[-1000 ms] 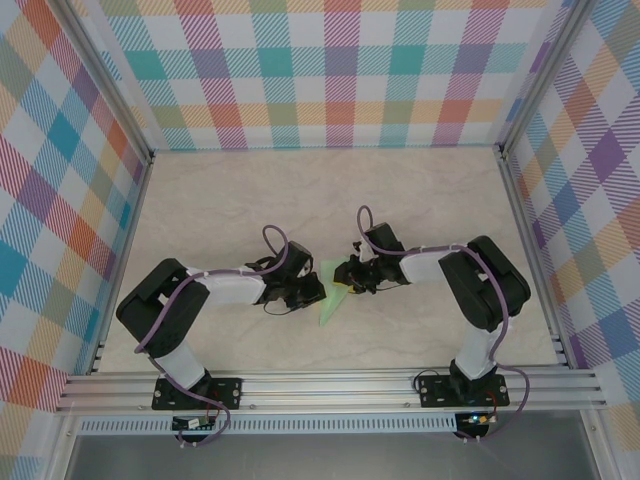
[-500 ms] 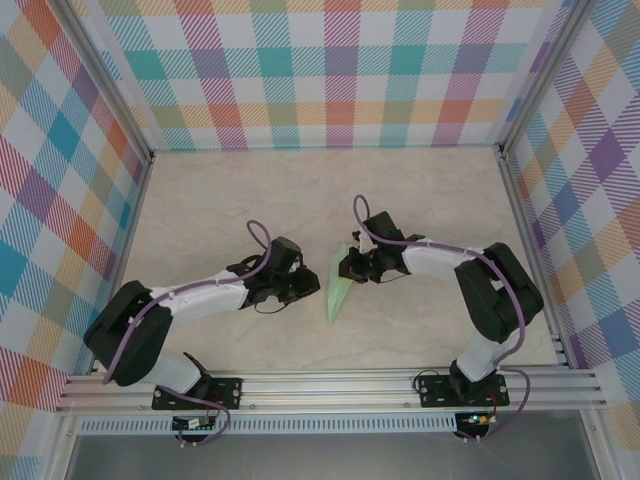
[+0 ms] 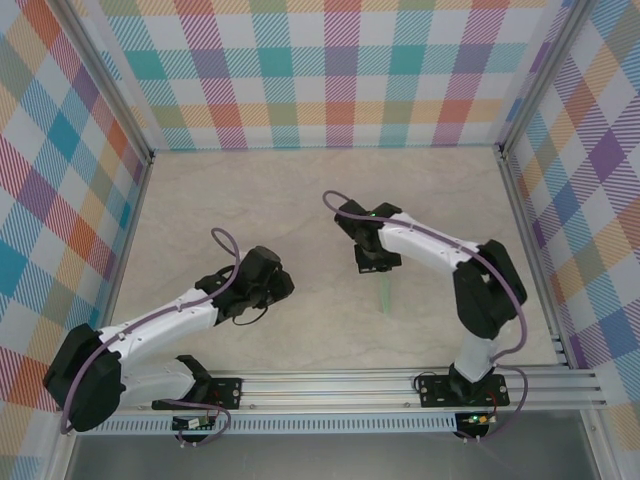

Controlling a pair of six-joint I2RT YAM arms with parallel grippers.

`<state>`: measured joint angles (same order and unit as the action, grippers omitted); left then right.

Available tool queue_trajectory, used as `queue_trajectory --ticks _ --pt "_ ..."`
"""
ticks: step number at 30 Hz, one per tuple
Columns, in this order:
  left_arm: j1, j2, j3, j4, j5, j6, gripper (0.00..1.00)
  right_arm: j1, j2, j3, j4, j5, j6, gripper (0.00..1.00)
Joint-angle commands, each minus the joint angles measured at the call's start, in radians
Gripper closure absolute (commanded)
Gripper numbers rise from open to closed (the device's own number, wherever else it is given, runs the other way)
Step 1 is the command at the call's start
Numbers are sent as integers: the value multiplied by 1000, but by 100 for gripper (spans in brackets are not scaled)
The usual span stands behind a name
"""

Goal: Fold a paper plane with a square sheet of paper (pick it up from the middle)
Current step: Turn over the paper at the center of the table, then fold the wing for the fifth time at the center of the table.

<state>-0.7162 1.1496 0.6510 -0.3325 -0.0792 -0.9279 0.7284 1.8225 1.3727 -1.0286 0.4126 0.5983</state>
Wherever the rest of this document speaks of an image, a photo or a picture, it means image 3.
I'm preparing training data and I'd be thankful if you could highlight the light green paper sheet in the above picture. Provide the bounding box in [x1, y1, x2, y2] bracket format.
[377, 272, 397, 315]

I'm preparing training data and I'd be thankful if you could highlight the aluminium frame post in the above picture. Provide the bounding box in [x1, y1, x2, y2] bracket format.
[494, 0, 594, 159]
[59, 0, 156, 164]

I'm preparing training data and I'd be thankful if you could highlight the short aluminium frame leg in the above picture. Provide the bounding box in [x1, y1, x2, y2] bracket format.
[579, 408, 616, 480]
[45, 432, 76, 480]

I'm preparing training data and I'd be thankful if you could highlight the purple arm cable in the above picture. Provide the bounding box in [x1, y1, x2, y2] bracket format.
[322, 189, 530, 444]
[59, 227, 251, 446]

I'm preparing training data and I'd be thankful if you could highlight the aluminium side rail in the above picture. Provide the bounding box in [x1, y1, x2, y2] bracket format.
[88, 152, 157, 376]
[497, 147, 574, 371]

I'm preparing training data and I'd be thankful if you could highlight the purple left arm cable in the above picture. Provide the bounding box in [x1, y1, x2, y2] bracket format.
[59, 227, 251, 446]

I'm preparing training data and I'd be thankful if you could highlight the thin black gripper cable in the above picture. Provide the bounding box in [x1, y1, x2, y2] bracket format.
[232, 305, 270, 328]

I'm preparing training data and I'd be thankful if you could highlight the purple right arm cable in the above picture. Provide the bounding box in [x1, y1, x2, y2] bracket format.
[322, 189, 530, 444]

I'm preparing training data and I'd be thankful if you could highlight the perforated grey cable tray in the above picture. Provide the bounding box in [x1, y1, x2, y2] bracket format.
[117, 417, 459, 435]

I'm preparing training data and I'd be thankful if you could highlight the small black circuit board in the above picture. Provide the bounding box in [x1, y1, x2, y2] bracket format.
[172, 416, 217, 432]

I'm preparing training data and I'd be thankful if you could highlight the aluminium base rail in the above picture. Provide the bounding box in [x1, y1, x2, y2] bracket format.
[117, 368, 609, 414]

